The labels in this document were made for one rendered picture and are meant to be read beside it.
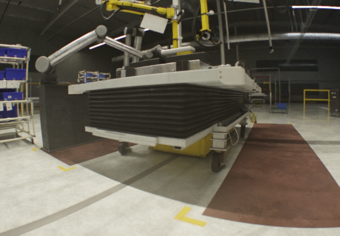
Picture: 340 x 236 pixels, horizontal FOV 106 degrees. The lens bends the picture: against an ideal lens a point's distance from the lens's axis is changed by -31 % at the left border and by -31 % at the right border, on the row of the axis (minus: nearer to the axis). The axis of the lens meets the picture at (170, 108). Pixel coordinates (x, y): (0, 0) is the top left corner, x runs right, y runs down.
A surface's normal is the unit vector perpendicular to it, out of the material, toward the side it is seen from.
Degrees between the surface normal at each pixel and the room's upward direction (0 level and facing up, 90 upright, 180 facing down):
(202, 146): 90
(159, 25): 90
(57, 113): 90
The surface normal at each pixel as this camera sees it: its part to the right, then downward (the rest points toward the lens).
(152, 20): 0.11, 0.06
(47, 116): 0.87, 0.01
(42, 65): 0.36, 0.05
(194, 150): -0.51, 0.06
